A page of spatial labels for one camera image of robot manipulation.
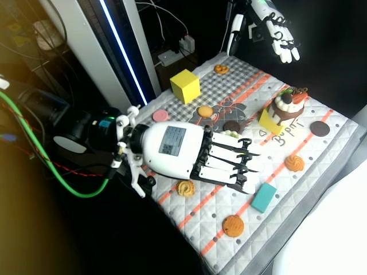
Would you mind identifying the grey quilt with bear print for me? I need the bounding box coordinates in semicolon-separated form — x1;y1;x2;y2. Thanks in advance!
126;53;360;275

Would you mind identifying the pink sandwich cookie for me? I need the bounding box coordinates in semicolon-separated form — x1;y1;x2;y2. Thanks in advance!
152;109;169;123

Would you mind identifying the textured yellow block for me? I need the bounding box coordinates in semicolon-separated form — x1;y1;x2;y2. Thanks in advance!
169;68;201;105

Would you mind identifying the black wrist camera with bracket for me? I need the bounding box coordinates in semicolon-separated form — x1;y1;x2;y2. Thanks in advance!
248;24;267;43

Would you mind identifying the thick green cable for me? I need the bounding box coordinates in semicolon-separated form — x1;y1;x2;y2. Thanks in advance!
0;90;110;199

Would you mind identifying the small yellow block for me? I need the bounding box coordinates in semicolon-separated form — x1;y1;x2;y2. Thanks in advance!
257;108;286;135

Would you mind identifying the chocolate cake with strawberry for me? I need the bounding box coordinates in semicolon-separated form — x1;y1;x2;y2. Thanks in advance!
265;87;310;127

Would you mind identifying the white column with blue light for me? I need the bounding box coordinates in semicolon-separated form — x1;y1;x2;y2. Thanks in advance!
38;0;161;115

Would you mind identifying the teal flat block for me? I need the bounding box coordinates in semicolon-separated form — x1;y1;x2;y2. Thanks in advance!
251;183;278;214

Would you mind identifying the round beige spool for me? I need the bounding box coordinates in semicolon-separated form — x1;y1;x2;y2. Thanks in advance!
33;19;63;52

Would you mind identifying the dark chocolate sandwich cookie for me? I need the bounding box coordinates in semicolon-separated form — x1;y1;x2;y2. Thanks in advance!
310;120;331;137
222;120;241;134

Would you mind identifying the chocolate chip cookie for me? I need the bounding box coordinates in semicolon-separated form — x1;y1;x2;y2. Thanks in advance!
222;214;245;238

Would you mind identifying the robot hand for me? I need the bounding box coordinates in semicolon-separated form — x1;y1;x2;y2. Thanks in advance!
227;0;301;64
140;121;261;195

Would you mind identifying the green cream cupcake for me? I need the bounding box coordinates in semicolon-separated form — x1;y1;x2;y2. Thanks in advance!
220;130;241;140

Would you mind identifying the white power strip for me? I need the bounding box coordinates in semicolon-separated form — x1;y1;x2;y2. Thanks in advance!
157;50;184;67

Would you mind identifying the white power adapter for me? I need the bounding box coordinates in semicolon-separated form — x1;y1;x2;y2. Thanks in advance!
179;34;196;54

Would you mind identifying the orange swirl cookie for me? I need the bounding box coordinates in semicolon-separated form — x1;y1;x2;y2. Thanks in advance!
176;179;196;198
284;154;305;172

